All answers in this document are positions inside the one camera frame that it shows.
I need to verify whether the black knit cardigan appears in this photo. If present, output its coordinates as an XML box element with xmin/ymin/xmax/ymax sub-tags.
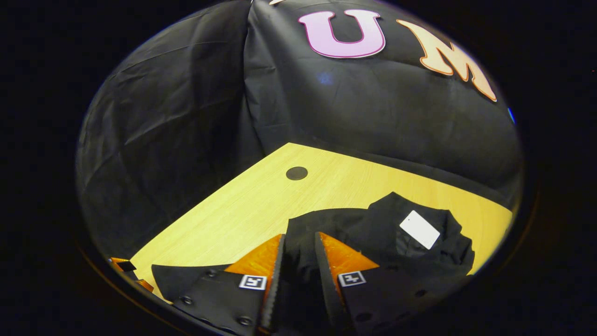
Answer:
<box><xmin>152</xmin><ymin>192</ymin><xmax>475</xmax><ymax>336</ymax></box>

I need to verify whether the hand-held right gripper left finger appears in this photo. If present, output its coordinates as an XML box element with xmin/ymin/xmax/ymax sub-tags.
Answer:
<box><xmin>172</xmin><ymin>233</ymin><xmax>286</xmax><ymax>336</ymax></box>

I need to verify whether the black backdrop cloth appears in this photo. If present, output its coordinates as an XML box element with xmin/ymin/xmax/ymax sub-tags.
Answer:
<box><xmin>76</xmin><ymin>0</ymin><xmax>525</xmax><ymax>262</ymax></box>

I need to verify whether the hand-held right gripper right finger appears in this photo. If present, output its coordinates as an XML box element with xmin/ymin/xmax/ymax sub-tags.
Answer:
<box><xmin>314</xmin><ymin>231</ymin><xmax>462</xmax><ymax>336</ymax></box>

